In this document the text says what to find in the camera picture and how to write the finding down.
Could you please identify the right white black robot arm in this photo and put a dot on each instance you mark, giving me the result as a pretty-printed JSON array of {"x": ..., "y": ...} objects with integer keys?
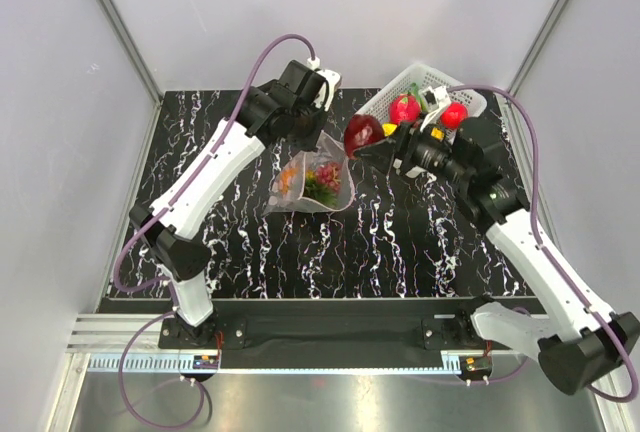
[{"x": 582, "y": 338}]

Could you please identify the orange toy pineapple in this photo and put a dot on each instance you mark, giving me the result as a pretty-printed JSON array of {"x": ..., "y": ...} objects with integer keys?
[{"x": 311, "y": 188}]

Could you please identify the left connector board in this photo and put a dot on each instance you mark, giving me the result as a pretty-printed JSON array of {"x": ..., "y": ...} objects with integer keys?
[{"x": 206, "y": 362}]

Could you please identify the right connector board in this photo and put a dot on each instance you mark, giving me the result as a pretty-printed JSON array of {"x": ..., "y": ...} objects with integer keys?
[{"x": 478, "y": 363}]

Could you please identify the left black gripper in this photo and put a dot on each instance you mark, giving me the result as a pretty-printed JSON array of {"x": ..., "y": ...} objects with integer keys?
[{"x": 308, "y": 143}]

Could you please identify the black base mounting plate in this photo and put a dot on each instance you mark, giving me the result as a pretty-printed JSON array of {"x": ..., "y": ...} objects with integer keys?
[{"x": 431, "y": 323}]

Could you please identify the dark red plum toy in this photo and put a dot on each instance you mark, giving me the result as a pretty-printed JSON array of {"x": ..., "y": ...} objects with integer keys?
[{"x": 362, "y": 130}]

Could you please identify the left aluminium frame post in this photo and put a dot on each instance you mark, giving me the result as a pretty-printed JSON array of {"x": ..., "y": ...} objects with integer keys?
[{"x": 132, "y": 52}]

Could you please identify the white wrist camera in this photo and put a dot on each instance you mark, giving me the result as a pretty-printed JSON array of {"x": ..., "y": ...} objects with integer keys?
[
  {"x": 434, "y": 102},
  {"x": 331, "y": 83}
]

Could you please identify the aluminium frame post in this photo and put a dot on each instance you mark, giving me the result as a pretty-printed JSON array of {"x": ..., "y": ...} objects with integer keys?
[
  {"x": 547, "y": 28},
  {"x": 132, "y": 52}
]

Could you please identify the black marble pattern mat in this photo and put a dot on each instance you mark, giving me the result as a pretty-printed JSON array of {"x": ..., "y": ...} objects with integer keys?
[{"x": 400, "y": 238}]

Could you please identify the white plastic mesh basket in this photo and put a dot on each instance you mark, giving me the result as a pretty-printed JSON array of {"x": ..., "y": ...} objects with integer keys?
[{"x": 410, "y": 81}]

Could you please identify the clear pink-dotted zip bag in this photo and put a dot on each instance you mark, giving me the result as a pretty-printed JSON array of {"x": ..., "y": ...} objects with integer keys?
[{"x": 327, "y": 150}]

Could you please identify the red dragon fruit toy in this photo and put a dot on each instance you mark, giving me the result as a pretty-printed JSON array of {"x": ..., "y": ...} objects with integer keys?
[{"x": 405, "y": 107}]

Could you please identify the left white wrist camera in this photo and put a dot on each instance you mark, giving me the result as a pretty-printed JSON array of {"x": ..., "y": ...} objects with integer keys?
[{"x": 331, "y": 83}]

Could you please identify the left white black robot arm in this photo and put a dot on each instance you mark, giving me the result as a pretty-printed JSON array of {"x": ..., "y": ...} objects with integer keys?
[{"x": 168, "y": 227}]

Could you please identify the purple grape bunch toy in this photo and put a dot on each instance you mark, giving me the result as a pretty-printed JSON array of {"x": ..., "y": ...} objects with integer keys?
[{"x": 329, "y": 175}]

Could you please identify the red apple toy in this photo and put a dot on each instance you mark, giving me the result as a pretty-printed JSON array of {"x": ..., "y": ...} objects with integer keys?
[{"x": 454, "y": 115}]

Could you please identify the white slotted cable duct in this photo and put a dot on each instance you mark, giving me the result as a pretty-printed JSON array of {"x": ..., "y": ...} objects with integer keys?
[{"x": 233, "y": 363}]

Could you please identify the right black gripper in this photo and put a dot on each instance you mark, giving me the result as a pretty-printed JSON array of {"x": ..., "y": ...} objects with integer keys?
[{"x": 380, "y": 153}]

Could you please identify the yellow banana bunch toy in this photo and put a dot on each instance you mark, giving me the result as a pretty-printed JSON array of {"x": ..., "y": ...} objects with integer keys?
[{"x": 389, "y": 128}]

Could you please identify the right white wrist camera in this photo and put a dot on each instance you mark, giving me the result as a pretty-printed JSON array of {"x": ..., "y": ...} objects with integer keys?
[{"x": 434, "y": 102}]

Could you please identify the connector board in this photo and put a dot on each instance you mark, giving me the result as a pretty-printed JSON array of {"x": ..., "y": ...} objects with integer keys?
[
  {"x": 478, "y": 363},
  {"x": 206, "y": 362}
]

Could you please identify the right aluminium frame post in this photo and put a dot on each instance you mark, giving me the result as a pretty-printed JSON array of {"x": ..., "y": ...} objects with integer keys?
[{"x": 547, "y": 28}]

